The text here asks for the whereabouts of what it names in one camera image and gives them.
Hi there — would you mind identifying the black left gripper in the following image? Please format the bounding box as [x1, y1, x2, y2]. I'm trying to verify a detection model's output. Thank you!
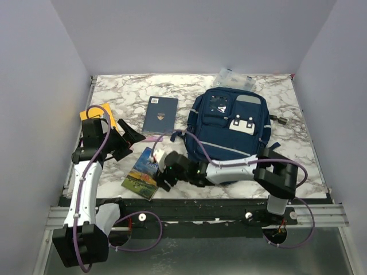
[100, 119, 146, 160]

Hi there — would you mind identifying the navy blue student backpack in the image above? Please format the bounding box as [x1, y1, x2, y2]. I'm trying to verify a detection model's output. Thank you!
[171, 88, 272, 162]

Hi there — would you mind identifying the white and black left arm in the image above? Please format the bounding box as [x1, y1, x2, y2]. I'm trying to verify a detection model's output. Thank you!
[52, 118, 145, 269]

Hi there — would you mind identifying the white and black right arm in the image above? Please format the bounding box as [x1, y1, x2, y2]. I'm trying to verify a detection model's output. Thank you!
[149, 148, 299, 225]

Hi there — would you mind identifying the pink highlighter pen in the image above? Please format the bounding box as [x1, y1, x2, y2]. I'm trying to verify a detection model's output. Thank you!
[142, 136, 163, 143]

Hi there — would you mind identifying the Animal Farm paperback book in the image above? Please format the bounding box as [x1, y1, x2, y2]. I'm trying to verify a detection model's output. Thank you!
[122, 147, 158, 201]

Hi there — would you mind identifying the dark blue thin notebook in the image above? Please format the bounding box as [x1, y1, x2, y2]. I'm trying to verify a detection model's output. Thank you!
[142, 96, 178, 133]

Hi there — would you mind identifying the yellow paperback book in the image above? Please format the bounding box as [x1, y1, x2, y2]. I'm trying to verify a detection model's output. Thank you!
[80, 103, 117, 128]

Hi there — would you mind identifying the clear plastic screw organiser box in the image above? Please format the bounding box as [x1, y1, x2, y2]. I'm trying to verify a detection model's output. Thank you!
[213, 68, 256, 91]

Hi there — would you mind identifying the black and white cylinder tool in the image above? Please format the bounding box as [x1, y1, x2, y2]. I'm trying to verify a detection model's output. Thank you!
[270, 115, 288, 125]

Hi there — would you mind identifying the aluminium front mounting rail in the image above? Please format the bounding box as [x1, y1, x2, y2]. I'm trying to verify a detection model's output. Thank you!
[31, 197, 356, 275]

